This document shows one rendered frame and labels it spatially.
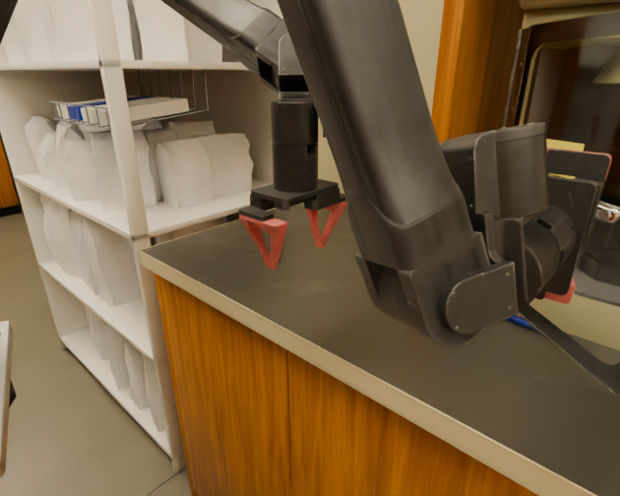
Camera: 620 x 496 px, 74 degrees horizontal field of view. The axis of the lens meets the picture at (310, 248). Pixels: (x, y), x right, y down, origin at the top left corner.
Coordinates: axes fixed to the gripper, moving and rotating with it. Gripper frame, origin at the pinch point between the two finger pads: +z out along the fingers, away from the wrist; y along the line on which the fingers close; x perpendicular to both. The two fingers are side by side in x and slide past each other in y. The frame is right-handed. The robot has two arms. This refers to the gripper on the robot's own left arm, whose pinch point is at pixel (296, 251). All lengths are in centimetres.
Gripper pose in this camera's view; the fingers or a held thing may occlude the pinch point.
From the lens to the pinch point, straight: 56.3
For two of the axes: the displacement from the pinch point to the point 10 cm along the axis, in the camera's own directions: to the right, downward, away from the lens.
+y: 6.6, -3.0, 6.9
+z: 0.0, 9.2, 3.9
